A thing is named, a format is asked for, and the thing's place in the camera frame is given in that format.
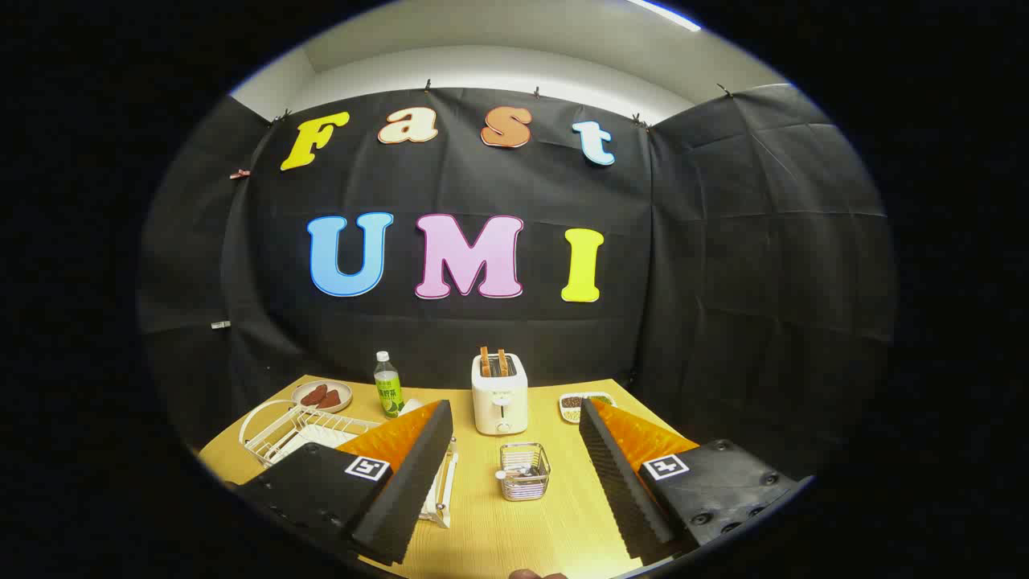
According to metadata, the white wire dish rack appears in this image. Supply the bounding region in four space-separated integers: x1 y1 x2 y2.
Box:
239 400 461 529

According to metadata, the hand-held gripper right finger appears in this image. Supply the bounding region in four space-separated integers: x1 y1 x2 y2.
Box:
579 398 813 566

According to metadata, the white toaster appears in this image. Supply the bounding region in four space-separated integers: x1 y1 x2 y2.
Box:
471 352 530 436

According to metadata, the small beige plate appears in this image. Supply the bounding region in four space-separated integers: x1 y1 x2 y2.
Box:
291 380 353 413

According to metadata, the white divided dish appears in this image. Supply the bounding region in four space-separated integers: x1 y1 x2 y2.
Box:
559 392 617 425

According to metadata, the green label drink bottle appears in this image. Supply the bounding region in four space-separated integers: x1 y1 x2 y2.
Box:
374 351 405 418

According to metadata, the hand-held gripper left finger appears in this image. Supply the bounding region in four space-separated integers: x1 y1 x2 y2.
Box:
233 400 453 566

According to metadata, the black backdrop cloth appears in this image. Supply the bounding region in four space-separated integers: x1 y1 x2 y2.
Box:
137 83 897 483

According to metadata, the white drip tray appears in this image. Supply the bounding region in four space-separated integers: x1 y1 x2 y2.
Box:
273 426 355 465

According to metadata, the white ceiling light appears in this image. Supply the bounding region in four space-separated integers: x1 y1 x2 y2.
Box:
627 0 702 33

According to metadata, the metal wire basket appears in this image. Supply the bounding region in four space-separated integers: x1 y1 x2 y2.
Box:
498 442 551 502

